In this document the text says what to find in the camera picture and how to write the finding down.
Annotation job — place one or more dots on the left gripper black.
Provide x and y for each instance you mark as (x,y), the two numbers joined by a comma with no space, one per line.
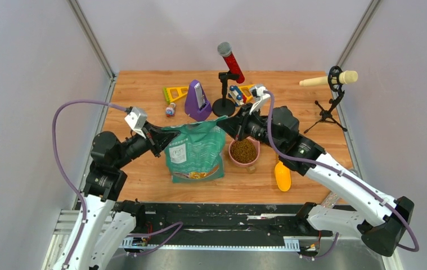
(156,138)

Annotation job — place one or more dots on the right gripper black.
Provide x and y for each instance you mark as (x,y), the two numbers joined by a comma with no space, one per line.
(238,126)

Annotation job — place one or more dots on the green pet food bag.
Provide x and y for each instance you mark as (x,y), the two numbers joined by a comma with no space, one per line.
(196,154)

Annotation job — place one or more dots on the yellow scoop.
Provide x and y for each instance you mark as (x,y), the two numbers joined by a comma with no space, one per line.
(282,177)

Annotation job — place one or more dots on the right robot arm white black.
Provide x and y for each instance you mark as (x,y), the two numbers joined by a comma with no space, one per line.
(380,220)

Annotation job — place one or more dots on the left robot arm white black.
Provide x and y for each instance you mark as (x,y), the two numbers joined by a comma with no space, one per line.
(101,227)

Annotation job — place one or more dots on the brown pet food kibble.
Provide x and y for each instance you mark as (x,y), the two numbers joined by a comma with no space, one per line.
(243,151)

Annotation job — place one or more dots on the pink cat-ear pet bowl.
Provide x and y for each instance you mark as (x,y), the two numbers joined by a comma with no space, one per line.
(257,146)

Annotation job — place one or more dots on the black round-base mic stand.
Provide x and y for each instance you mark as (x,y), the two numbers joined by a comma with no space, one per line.
(224,106)

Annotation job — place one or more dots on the small toy figure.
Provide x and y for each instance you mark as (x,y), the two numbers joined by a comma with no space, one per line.
(170,110)

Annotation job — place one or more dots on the blue white toy car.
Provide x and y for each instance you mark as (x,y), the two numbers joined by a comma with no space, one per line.
(236,95)

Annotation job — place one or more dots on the yellow orange toy triangle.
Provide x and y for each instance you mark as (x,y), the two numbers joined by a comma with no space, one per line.
(247,96)

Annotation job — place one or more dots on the purple metronome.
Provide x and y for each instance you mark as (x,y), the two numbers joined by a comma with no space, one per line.
(197,106)

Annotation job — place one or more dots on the yellow green toy triangle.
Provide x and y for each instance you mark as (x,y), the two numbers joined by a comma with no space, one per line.
(173,94)

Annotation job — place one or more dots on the small wooden block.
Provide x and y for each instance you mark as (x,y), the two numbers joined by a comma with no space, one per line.
(251,169)

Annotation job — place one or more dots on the red glitter microphone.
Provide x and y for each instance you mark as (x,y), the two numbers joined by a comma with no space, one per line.
(224,49)

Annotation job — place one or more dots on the cream microphone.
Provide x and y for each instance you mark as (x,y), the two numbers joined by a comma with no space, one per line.
(344,77)

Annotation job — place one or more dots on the silver glitter microphone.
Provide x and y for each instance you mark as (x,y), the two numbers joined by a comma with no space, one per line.
(331,200)

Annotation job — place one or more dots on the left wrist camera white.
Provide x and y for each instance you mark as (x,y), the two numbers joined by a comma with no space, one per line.
(136,118)

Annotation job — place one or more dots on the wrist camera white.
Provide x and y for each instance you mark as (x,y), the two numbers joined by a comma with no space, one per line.
(136,118)
(260,95)

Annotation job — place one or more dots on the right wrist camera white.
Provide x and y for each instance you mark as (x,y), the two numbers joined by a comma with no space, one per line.
(260,95)

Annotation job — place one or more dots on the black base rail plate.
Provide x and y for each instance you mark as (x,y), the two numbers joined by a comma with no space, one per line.
(219,224)

